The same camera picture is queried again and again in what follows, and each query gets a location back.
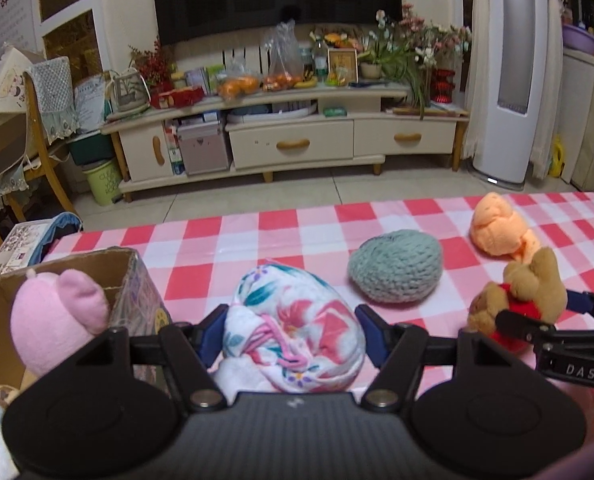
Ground potted green plant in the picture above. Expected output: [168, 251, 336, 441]
[359, 30, 430, 121]

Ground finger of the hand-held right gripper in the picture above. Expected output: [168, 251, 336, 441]
[494, 309, 558, 343]
[562, 287, 594, 321]

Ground pink checked tablecloth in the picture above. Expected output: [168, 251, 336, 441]
[42, 191, 594, 411]

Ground woven bag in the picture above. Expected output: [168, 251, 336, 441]
[108, 69, 150, 113]

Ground orange plush toy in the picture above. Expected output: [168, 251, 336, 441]
[468, 192, 543, 263]

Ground brown bear plush red shirt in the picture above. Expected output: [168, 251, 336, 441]
[466, 247, 569, 356]

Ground grey-green knit hat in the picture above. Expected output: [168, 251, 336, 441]
[347, 229, 444, 305]

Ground clear water bottle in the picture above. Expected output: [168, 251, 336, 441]
[313, 40, 330, 83]

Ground pink storage box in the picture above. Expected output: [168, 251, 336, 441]
[177, 122, 230, 176]

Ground floral cloth bundle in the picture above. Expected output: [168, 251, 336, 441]
[212, 259, 367, 395]

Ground white framed glass door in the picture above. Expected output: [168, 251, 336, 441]
[34, 0, 108, 91]

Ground patterned storage box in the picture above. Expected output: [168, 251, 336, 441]
[0, 222, 52, 291]

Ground red box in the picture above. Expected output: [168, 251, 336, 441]
[149, 86, 205, 110]

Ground purple basin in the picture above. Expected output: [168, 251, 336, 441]
[561, 22, 594, 56]

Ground framed picture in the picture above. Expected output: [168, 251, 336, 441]
[328, 49, 359, 86]

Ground white ribbed cabinet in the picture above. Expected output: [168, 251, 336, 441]
[560, 47, 594, 181]

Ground white curtain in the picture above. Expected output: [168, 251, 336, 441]
[464, 0, 493, 156]

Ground wooden chair with lace cover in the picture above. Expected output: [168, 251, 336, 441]
[4, 55, 82, 223]

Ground red candle holder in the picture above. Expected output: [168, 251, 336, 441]
[431, 69, 459, 105]

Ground cream television cabinet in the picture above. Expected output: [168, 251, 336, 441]
[99, 82, 470, 206]

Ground pink plush toy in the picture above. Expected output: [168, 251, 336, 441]
[9, 267, 110, 378]

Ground white tower air conditioner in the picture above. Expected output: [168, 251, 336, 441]
[470, 0, 548, 190]

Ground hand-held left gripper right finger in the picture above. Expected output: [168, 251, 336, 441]
[354, 304, 523, 412]

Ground yellow detergent bottle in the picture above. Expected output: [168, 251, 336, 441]
[550, 135, 564, 178]

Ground bag of oranges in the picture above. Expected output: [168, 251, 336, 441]
[262, 72, 303, 92]
[217, 75, 260, 98]

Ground light green waste bin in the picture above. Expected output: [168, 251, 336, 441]
[83, 159, 124, 207]

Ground cardboard box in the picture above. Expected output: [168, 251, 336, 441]
[0, 246, 174, 401]

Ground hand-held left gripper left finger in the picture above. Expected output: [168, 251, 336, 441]
[77, 304, 229, 413]

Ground dark green crate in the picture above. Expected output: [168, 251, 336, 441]
[68, 130, 115, 167]

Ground clear plastic bag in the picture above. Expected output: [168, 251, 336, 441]
[267, 21, 305, 78]

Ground white paper sheets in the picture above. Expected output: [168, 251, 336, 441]
[74, 75, 110, 133]

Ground red berry bouquet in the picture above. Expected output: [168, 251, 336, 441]
[129, 40, 175, 91]

